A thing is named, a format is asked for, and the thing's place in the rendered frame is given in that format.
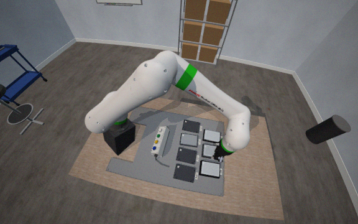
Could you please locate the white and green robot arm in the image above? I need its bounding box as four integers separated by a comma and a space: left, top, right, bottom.
85, 50, 251, 156

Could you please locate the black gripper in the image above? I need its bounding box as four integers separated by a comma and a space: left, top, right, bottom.
211, 146, 225, 162

